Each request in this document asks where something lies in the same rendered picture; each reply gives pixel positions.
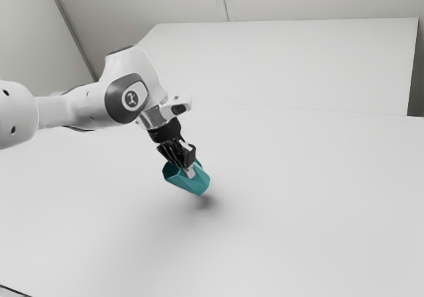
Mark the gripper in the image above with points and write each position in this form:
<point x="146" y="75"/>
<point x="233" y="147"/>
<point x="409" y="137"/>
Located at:
<point x="165" y="132"/>

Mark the teal faceted mug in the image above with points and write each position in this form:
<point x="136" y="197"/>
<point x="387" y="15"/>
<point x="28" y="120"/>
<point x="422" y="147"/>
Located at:
<point x="193" y="182"/>

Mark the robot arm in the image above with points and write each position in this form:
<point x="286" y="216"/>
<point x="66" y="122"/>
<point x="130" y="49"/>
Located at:
<point x="83" y="101"/>

